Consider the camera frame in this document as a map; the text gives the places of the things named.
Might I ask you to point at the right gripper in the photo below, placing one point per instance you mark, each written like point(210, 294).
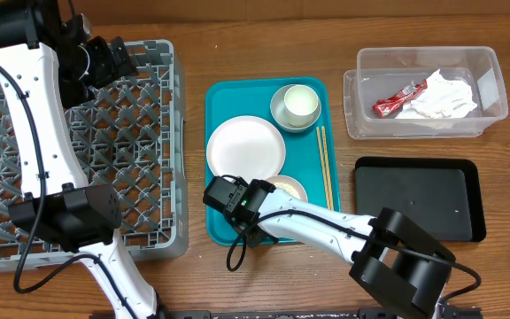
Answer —
point(255, 237)

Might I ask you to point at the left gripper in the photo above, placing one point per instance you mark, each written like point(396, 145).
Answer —
point(111, 69)

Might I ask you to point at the small white bowl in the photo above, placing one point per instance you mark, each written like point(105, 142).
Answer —
point(292, 181)

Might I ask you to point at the red snack wrapper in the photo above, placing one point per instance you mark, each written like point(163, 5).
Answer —
point(388, 106)

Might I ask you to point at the white napkin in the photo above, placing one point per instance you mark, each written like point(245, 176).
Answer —
point(442, 99)

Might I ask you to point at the white rice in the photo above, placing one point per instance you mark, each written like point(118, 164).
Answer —
point(292, 190)

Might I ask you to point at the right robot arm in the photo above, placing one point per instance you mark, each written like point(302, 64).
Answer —
point(391, 257)

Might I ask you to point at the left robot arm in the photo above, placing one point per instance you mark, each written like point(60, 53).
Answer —
point(46, 66)

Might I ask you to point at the large white plate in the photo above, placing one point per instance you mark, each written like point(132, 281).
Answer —
point(246, 146)

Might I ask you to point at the teal serving tray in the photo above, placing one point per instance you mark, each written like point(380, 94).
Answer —
point(226, 100)

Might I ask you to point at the grey plastic dish rack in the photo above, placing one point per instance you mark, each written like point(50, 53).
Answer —
point(131, 137)

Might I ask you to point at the grey saucer bowl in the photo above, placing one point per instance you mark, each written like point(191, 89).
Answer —
point(277, 109)

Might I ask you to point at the white cup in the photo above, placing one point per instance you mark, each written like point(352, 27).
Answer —
point(302, 105)

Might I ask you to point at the clear plastic bin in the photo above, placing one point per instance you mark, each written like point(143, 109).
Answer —
point(382, 72)

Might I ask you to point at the black tray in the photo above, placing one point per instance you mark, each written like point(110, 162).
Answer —
point(443, 196)

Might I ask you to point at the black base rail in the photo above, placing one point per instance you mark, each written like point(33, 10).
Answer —
point(450, 312)

